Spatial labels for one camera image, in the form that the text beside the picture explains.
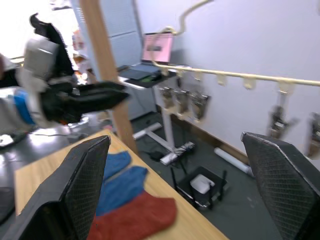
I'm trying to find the metal hanger clip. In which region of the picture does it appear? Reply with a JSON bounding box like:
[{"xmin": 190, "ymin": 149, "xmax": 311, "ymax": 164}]
[
  {"xmin": 159, "ymin": 86, "xmax": 176, "ymax": 112},
  {"xmin": 266, "ymin": 86, "xmax": 300, "ymax": 140},
  {"xmin": 175, "ymin": 87, "xmax": 191, "ymax": 119},
  {"xmin": 305, "ymin": 111, "xmax": 320, "ymax": 159},
  {"xmin": 190, "ymin": 90, "xmax": 211, "ymax": 124}
]

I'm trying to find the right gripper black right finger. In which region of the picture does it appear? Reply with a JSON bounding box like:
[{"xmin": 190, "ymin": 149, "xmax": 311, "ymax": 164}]
[{"xmin": 240, "ymin": 131, "xmax": 320, "ymax": 240}]

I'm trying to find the black box with antennas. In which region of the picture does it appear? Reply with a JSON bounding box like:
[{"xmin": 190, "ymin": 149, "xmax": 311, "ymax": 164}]
[{"xmin": 170, "ymin": 165, "xmax": 229, "ymax": 210}]

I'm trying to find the white rolled tube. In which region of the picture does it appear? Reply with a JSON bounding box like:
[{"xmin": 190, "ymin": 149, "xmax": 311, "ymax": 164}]
[{"xmin": 213, "ymin": 146, "xmax": 254, "ymax": 176}]

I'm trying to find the red sock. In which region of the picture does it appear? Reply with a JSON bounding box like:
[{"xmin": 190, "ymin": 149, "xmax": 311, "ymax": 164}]
[{"xmin": 86, "ymin": 190, "xmax": 178, "ymax": 240}]

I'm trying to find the wooden upright post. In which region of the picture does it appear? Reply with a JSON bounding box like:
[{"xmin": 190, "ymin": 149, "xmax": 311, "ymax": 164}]
[{"xmin": 79, "ymin": 0, "xmax": 139, "ymax": 155}]

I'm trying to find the white standing desk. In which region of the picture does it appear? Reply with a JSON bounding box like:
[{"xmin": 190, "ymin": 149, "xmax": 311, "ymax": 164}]
[{"xmin": 116, "ymin": 69, "xmax": 199, "ymax": 156}]

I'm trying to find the large blue sock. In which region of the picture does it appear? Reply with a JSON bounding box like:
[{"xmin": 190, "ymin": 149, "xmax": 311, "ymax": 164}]
[{"xmin": 95, "ymin": 165, "xmax": 149, "ymax": 217}]

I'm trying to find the cream clip hanger frame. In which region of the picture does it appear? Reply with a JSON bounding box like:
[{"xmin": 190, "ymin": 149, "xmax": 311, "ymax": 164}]
[{"xmin": 151, "ymin": 0, "xmax": 320, "ymax": 88}]

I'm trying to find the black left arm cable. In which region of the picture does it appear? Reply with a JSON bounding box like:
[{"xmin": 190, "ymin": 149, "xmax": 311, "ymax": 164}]
[{"xmin": 29, "ymin": 13, "xmax": 76, "ymax": 76}]

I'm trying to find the silver folded umbrella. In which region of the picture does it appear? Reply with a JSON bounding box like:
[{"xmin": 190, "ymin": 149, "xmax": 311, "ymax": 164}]
[{"xmin": 159, "ymin": 141, "xmax": 198, "ymax": 166}]

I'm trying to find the open laptop pink screen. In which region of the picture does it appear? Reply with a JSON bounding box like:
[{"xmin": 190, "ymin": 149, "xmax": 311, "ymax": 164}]
[{"xmin": 121, "ymin": 33, "xmax": 175, "ymax": 81}]

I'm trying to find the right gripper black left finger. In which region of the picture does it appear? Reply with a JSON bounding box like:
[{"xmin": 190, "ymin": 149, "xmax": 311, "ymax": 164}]
[{"xmin": 1, "ymin": 135, "xmax": 112, "ymax": 240}]

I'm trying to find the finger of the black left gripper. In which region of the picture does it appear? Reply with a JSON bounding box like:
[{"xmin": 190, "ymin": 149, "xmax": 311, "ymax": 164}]
[
  {"xmin": 72, "ymin": 80, "xmax": 126, "ymax": 97},
  {"xmin": 63, "ymin": 90, "xmax": 131, "ymax": 118}
]

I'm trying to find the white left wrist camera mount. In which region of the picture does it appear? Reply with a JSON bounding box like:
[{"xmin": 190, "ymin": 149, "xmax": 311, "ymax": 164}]
[{"xmin": 17, "ymin": 66, "xmax": 52, "ymax": 129}]

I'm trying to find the small blue sock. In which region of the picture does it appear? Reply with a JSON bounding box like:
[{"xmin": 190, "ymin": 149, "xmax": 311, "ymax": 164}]
[{"xmin": 103, "ymin": 150, "xmax": 133, "ymax": 181}]

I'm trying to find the blue object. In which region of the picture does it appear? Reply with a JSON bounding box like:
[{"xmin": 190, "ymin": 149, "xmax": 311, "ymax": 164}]
[{"xmin": 13, "ymin": 89, "xmax": 36, "ymax": 126}]

